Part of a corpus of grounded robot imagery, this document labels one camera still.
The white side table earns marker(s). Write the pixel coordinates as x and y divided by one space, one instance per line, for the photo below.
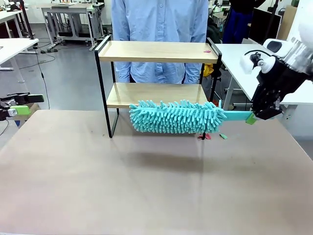
14 46

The brown cardboard panel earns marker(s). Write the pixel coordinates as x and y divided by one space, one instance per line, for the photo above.
287 24

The background person blue trousers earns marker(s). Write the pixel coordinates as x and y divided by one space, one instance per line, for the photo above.
238 24

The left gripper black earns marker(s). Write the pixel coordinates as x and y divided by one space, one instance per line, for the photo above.
5 107

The grey workshop desk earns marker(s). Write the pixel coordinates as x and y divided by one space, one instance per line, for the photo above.
66 9

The green paper scrap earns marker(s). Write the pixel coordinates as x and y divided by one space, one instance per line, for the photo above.
223 136

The teal microfiber duster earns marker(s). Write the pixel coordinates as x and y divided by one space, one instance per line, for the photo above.
171 117

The black tripod pole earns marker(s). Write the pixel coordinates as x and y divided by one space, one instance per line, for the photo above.
275 7

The black monitor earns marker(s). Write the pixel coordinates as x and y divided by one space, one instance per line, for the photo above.
259 27

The white background desk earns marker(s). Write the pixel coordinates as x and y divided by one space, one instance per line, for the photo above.
7 15

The person right forearm blue sleeve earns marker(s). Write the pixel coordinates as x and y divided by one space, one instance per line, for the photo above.
122 72

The pink paper scrap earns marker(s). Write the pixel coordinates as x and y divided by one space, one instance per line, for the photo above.
207 51

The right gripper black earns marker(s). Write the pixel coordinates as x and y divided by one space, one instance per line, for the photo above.
276 85

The salmon paper scrap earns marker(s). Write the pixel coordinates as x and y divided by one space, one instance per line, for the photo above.
207 136

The black vertical pole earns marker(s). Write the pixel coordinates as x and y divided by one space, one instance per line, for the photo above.
27 22

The two-tier wooden black-frame shelf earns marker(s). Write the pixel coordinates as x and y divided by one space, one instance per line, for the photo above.
146 55

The person in blue shirt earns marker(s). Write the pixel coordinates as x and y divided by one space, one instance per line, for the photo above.
159 22

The person left forearm blue sleeve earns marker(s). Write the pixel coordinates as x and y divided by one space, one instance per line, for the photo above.
192 73

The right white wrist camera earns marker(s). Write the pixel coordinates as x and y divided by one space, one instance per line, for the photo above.
278 46

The yellow cloth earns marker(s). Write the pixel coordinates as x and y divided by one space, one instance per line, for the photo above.
208 69

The cardboard box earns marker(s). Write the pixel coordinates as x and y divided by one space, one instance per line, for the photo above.
35 106

